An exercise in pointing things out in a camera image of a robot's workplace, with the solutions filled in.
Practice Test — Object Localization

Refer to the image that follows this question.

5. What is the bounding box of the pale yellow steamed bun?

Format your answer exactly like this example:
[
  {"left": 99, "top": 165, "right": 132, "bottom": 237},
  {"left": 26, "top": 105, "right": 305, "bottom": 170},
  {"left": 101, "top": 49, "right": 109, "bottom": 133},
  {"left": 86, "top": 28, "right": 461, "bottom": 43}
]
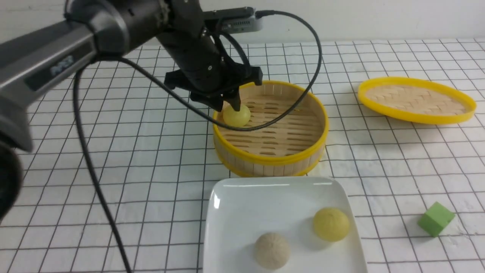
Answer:
[{"left": 222, "top": 104, "right": 251, "bottom": 127}]

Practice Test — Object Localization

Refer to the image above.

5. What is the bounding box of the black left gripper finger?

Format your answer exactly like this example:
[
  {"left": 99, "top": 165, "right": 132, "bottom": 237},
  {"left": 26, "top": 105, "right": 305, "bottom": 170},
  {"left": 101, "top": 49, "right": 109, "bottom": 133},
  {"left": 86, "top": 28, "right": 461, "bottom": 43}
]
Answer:
[{"left": 227, "top": 87, "right": 241, "bottom": 112}]

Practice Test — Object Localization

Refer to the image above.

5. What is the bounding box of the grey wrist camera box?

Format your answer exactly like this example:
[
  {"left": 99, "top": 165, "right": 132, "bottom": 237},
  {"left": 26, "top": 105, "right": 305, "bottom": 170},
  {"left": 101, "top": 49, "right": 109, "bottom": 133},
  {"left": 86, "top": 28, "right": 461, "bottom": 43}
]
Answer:
[{"left": 203, "top": 7, "right": 262, "bottom": 33}]

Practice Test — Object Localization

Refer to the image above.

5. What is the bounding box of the white black grid tablecloth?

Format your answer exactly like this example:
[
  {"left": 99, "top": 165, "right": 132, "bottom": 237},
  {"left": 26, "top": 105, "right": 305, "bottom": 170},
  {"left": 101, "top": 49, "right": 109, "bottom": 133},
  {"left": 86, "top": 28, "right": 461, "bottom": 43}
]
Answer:
[{"left": 0, "top": 38, "right": 485, "bottom": 273}]

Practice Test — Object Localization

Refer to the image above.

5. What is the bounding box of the beige steamed bun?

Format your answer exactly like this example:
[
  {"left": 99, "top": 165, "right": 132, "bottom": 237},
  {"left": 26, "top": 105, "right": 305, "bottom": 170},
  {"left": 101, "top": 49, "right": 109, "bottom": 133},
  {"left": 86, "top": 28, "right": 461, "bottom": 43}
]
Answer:
[{"left": 253, "top": 232, "right": 291, "bottom": 271}]

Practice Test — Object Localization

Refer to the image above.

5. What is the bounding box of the yellow rimmed bamboo steamer basket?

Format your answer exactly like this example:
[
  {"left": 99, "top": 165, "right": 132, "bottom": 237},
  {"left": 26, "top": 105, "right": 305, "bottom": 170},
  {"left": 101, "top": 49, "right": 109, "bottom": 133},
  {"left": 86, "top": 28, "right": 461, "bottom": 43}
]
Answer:
[{"left": 213, "top": 80, "right": 329, "bottom": 177}]

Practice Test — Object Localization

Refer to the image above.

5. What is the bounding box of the yellow rimmed bamboo steamer lid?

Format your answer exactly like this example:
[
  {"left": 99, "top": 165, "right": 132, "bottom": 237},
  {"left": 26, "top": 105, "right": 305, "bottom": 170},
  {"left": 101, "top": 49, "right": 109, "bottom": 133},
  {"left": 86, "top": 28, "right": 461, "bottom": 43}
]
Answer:
[{"left": 357, "top": 77, "right": 477, "bottom": 125}]

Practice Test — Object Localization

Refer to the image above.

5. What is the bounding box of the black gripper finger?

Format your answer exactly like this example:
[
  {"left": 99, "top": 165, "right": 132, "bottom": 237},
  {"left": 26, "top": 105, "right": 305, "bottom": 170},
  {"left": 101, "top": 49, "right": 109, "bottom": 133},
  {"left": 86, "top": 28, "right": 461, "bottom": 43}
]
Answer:
[{"left": 191, "top": 92, "right": 224, "bottom": 111}]

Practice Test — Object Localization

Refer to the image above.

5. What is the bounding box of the white square plate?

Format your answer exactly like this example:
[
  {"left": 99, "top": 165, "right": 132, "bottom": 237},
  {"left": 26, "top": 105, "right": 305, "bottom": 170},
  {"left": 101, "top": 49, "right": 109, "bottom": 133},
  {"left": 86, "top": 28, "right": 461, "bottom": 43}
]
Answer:
[{"left": 203, "top": 176, "right": 368, "bottom": 273}]

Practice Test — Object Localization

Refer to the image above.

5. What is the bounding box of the green cube block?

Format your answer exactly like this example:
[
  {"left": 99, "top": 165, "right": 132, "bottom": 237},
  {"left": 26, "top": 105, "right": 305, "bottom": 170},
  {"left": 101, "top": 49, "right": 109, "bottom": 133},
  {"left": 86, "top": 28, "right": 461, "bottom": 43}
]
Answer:
[{"left": 417, "top": 202, "right": 455, "bottom": 237}]

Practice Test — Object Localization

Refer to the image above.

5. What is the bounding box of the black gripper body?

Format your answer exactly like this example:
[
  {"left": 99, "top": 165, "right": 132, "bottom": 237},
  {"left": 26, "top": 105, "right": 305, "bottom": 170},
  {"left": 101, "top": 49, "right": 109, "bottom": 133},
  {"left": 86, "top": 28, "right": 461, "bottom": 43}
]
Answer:
[{"left": 157, "top": 15, "right": 262, "bottom": 100}]

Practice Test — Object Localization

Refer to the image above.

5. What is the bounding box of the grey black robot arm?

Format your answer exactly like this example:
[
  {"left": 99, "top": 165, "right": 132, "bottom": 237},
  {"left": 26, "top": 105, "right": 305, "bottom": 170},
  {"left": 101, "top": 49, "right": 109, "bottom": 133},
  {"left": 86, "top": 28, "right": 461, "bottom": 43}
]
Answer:
[{"left": 0, "top": 0, "right": 262, "bottom": 218}]

